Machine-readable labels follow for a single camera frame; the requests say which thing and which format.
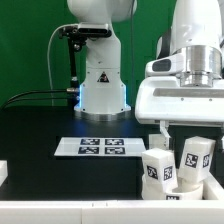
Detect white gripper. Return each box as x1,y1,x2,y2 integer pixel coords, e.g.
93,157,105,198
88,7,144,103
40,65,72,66
135,76,224,149

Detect black camera stand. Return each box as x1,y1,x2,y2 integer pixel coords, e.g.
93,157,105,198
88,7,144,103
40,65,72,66
59,22,112,108

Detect white cable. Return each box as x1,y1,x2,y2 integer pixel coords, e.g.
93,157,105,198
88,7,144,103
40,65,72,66
46,25,73,108

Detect white round stool seat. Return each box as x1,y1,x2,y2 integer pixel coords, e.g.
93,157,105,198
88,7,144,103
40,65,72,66
141,173,204,201

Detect white marker sheet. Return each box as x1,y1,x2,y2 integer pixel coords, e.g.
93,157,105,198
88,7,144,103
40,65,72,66
55,137,146,157

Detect white L-shaped fence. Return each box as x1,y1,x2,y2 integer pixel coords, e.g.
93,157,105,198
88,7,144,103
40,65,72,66
0,177,224,224

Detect white left fence block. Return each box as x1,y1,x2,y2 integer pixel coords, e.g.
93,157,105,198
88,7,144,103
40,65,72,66
0,160,8,186

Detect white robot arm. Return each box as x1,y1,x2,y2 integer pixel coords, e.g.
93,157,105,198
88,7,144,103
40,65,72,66
67,0,224,132

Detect black cables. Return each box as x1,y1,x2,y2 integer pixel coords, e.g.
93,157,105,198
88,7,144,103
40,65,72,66
1,87,81,110

